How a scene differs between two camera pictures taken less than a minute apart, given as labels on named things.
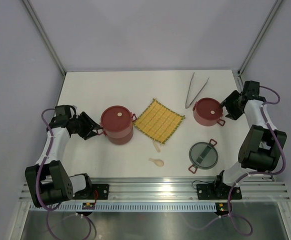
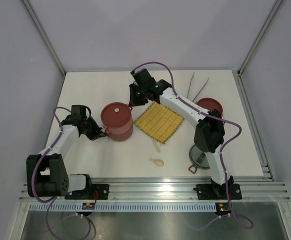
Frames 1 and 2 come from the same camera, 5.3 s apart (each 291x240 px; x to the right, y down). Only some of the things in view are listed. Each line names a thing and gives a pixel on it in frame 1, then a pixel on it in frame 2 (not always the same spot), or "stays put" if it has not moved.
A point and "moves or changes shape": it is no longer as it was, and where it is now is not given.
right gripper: [227, 103] → [133, 101]
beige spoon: [158, 162] stays put
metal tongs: [186, 106] stays put
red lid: [116, 118] moves or changes shape
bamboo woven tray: [159, 121] stays put
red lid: [208, 109] stays put
